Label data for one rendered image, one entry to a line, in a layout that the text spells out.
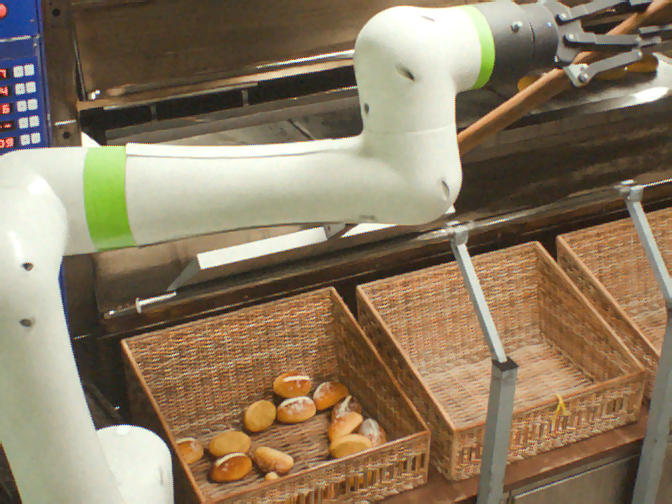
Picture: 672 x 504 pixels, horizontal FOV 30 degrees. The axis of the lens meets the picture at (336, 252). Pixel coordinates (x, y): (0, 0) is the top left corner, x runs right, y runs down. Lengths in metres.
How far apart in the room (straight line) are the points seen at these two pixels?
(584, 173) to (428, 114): 2.08
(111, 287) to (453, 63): 1.60
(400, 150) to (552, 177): 2.01
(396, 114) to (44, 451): 0.51
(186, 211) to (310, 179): 0.14
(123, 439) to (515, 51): 0.68
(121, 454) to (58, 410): 0.27
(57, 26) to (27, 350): 1.34
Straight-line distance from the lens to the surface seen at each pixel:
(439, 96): 1.33
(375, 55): 1.32
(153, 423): 2.80
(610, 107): 3.37
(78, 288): 2.80
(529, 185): 3.29
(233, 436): 2.92
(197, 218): 1.37
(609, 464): 3.15
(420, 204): 1.35
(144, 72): 2.62
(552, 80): 1.71
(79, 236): 1.39
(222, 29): 2.68
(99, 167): 1.38
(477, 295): 2.68
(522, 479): 2.97
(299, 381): 3.02
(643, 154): 3.51
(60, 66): 2.58
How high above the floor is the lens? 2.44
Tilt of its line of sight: 30 degrees down
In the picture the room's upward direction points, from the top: 2 degrees clockwise
